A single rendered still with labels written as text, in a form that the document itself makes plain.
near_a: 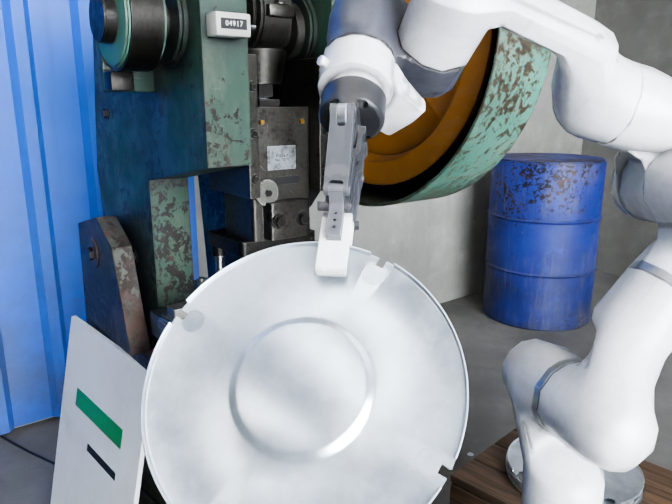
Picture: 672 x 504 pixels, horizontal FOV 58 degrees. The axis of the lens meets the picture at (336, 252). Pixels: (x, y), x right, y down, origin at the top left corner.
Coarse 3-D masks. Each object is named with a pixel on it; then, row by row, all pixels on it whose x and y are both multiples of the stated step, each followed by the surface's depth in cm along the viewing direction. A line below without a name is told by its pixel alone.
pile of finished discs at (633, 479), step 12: (516, 444) 148; (516, 456) 143; (516, 468) 138; (636, 468) 138; (516, 480) 135; (612, 480) 134; (624, 480) 134; (636, 480) 134; (612, 492) 130; (624, 492) 130; (636, 492) 130
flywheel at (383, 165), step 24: (408, 0) 144; (480, 48) 126; (480, 72) 127; (456, 96) 133; (480, 96) 129; (432, 120) 144; (456, 120) 134; (384, 144) 158; (408, 144) 151; (432, 144) 140; (456, 144) 137; (384, 168) 154; (408, 168) 147; (432, 168) 143
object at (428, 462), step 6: (426, 450) 50; (432, 450) 50; (420, 456) 50; (426, 456) 50; (432, 456) 50; (438, 456) 50; (420, 462) 50; (426, 462) 50; (432, 462) 50; (438, 462) 50; (420, 468) 50; (426, 468) 50; (432, 468) 50; (438, 468) 50; (426, 474) 49; (432, 474) 49
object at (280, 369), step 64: (256, 256) 61; (256, 320) 58; (320, 320) 57; (384, 320) 56; (448, 320) 55; (192, 384) 56; (256, 384) 54; (320, 384) 54; (384, 384) 53; (448, 384) 53; (192, 448) 53; (256, 448) 52; (320, 448) 51; (384, 448) 51; (448, 448) 50
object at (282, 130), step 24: (264, 120) 126; (288, 120) 130; (264, 144) 127; (288, 144) 131; (264, 168) 128; (288, 168) 132; (264, 192) 128; (288, 192) 133; (240, 216) 133; (264, 216) 130; (288, 216) 131; (264, 240) 132
